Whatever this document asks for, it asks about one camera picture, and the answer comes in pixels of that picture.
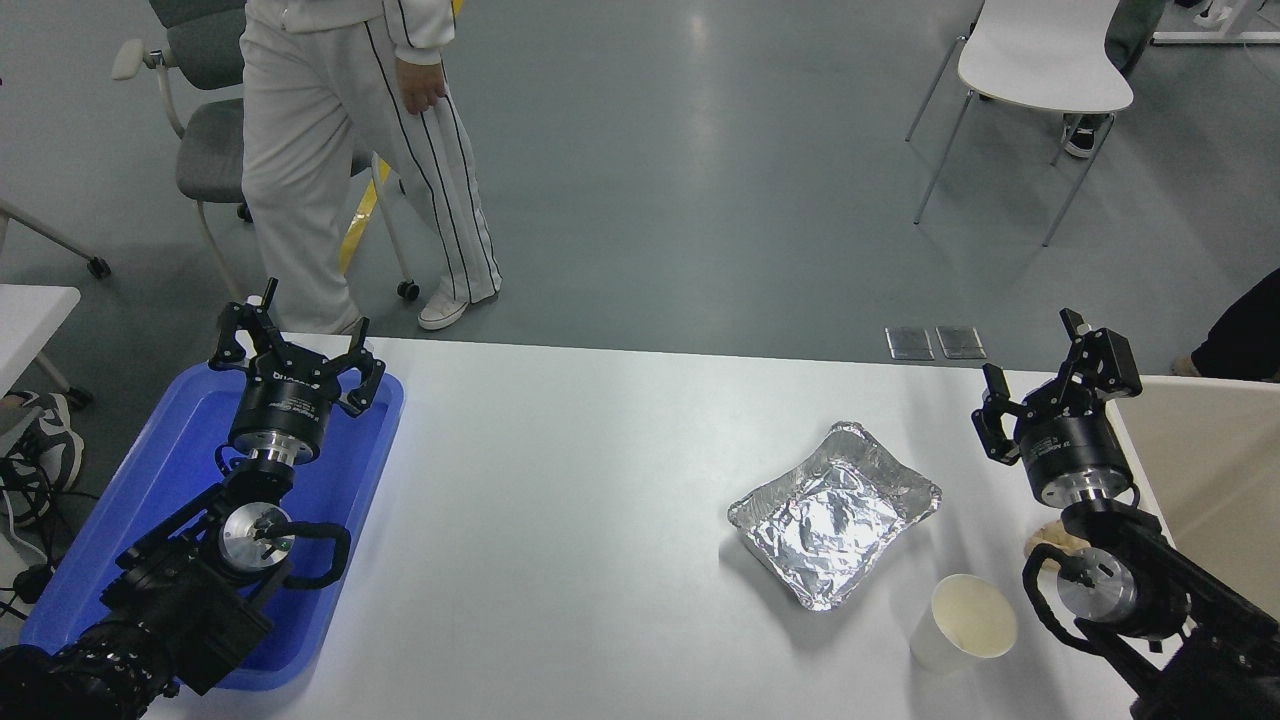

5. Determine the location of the large pale bin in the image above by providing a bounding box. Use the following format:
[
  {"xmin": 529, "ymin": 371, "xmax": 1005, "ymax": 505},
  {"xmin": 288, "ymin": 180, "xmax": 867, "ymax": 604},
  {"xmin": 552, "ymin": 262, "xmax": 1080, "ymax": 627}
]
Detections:
[{"xmin": 1105, "ymin": 374, "xmax": 1280, "ymax": 601}]

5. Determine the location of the blue plastic tray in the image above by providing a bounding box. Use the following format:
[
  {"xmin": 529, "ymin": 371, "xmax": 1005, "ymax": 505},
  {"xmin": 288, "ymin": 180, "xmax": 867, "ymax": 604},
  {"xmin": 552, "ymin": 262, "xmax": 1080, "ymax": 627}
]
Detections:
[{"xmin": 20, "ymin": 360, "xmax": 406, "ymax": 693}]

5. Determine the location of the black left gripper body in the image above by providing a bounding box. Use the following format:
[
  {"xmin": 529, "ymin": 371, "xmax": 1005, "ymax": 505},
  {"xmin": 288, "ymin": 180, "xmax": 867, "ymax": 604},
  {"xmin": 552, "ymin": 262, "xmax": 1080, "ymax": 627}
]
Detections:
[{"xmin": 229, "ymin": 352, "xmax": 343, "ymax": 447}]

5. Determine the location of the person's left hand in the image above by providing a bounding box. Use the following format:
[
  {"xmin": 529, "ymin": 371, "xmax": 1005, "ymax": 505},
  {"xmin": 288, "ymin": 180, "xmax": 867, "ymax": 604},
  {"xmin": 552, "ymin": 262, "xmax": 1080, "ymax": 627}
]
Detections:
[{"xmin": 395, "ymin": 55, "xmax": 450, "ymax": 115}]

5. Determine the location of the white side table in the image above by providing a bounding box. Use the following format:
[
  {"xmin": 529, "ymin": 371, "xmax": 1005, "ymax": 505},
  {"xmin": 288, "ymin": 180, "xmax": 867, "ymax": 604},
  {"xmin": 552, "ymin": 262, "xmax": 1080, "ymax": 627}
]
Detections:
[{"xmin": 0, "ymin": 285, "xmax": 96, "ymax": 411}]

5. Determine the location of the white paper cup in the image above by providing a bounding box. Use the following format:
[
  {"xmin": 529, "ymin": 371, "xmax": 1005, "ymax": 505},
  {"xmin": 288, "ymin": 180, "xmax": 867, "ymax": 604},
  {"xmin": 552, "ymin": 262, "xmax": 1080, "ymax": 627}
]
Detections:
[{"xmin": 908, "ymin": 573, "xmax": 1019, "ymax": 674}]

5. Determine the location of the black cable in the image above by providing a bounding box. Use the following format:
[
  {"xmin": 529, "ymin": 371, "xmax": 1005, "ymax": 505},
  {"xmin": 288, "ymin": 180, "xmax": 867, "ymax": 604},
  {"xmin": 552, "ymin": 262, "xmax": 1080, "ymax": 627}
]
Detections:
[{"xmin": 0, "ymin": 455, "xmax": 61, "ymax": 611}]

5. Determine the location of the black and white sneaker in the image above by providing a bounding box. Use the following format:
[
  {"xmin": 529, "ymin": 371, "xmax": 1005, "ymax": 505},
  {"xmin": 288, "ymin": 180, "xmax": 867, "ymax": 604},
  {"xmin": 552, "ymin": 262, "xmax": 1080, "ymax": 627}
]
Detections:
[{"xmin": 0, "ymin": 390, "xmax": 86, "ymax": 528}]

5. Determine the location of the silver foil tray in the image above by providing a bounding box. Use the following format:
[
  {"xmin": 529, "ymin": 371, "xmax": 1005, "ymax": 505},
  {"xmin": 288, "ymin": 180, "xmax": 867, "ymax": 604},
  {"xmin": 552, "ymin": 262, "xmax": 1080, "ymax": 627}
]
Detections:
[{"xmin": 727, "ymin": 421, "xmax": 943, "ymax": 612}]

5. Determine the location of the grey chair leg with caster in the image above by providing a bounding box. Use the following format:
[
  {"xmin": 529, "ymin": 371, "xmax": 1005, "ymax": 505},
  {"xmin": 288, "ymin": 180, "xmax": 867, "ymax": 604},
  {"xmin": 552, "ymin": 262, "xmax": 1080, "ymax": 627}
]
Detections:
[{"xmin": 0, "ymin": 198, "xmax": 111, "ymax": 279}]

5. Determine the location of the person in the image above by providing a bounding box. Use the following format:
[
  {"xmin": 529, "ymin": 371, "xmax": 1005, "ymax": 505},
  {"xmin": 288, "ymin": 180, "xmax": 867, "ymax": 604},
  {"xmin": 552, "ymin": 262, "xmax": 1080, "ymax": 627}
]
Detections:
[
  {"xmin": 1062, "ymin": 0, "xmax": 1169, "ymax": 159},
  {"xmin": 1172, "ymin": 268, "xmax": 1280, "ymax": 383},
  {"xmin": 238, "ymin": 0, "xmax": 503, "ymax": 336}
]

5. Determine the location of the grey office chair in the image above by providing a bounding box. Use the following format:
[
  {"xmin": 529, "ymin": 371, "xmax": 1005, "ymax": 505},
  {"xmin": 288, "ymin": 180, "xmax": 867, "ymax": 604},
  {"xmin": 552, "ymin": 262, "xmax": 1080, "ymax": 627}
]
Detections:
[{"xmin": 110, "ymin": 0, "xmax": 421, "ymax": 303}]

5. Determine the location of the white desk foot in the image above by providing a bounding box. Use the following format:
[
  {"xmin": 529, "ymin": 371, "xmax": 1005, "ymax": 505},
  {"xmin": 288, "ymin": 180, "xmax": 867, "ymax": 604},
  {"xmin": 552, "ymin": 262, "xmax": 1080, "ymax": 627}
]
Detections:
[{"xmin": 1150, "ymin": 0, "xmax": 1280, "ymax": 48}]

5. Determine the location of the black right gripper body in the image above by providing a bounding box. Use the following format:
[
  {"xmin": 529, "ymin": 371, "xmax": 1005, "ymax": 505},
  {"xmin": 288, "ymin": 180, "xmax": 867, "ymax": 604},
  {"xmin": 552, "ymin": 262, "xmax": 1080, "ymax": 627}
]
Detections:
[{"xmin": 1016, "ymin": 406, "xmax": 1135, "ymax": 494}]

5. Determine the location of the white chair with metal legs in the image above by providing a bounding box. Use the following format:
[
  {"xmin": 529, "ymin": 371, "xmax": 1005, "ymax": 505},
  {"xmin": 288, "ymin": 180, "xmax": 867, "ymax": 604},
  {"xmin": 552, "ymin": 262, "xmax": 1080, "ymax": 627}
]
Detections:
[{"xmin": 905, "ymin": 0, "xmax": 1136, "ymax": 248}]

